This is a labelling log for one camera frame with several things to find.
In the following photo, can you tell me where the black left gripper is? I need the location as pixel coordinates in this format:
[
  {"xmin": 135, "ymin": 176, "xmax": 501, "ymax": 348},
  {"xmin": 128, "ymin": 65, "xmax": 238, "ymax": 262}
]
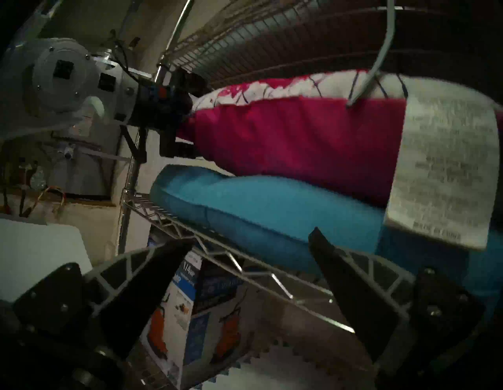
[{"xmin": 130, "ymin": 70, "xmax": 209, "ymax": 158}]

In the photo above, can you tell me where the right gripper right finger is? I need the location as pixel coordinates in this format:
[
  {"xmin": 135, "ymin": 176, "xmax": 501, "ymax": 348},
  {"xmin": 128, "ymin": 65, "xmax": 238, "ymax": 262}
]
[{"xmin": 308, "ymin": 227, "xmax": 486, "ymax": 378}]

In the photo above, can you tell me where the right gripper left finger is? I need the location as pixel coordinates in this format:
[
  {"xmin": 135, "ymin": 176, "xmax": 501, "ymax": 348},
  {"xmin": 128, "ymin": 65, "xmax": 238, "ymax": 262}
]
[{"xmin": 12, "ymin": 238, "xmax": 196, "ymax": 360}]

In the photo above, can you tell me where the pink flamingo throw cushion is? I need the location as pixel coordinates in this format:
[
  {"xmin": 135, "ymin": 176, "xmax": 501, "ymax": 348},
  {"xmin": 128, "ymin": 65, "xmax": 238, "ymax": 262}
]
[{"xmin": 177, "ymin": 70, "xmax": 503, "ymax": 252}]

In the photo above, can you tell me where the teal tufted seat cushion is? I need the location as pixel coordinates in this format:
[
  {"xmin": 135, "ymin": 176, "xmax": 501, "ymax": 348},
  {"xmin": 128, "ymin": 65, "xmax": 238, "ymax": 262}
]
[{"xmin": 149, "ymin": 164, "xmax": 503, "ymax": 315}]

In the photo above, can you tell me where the white folding table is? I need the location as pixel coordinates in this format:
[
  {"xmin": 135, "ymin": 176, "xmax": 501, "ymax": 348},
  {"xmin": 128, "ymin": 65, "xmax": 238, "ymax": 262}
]
[{"xmin": 0, "ymin": 218, "xmax": 93, "ymax": 303}]

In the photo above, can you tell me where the utility pump cardboard box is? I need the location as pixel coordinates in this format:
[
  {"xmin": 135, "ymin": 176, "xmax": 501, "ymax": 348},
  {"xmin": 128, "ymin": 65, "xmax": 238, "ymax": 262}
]
[{"xmin": 140, "ymin": 228, "xmax": 256, "ymax": 388}]

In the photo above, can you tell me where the grey water heater tank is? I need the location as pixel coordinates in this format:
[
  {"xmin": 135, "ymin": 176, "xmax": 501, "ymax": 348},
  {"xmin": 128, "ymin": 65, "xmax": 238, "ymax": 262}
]
[{"xmin": 47, "ymin": 114, "xmax": 130, "ymax": 197}]

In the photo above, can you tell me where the white paper with zigzag edge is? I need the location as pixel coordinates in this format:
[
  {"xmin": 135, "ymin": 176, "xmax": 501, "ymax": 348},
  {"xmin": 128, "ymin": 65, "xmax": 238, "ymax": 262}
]
[{"xmin": 204, "ymin": 338, "xmax": 354, "ymax": 390}]

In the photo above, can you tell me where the chrome wire shelf rack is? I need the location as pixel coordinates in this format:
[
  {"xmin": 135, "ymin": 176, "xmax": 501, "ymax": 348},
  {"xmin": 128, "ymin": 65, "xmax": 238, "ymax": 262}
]
[{"xmin": 116, "ymin": 0, "xmax": 503, "ymax": 390}]

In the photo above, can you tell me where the red yellow wire loop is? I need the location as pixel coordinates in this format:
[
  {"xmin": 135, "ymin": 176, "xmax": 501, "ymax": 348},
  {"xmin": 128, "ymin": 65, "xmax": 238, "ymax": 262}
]
[{"xmin": 29, "ymin": 186, "xmax": 65, "ymax": 217}]

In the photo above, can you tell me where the crumpled silver foil duct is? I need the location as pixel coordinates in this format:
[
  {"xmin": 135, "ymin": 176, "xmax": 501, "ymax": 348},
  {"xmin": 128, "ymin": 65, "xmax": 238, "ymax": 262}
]
[{"xmin": 29, "ymin": 167, "xmax": 48, "ymax": 191}]

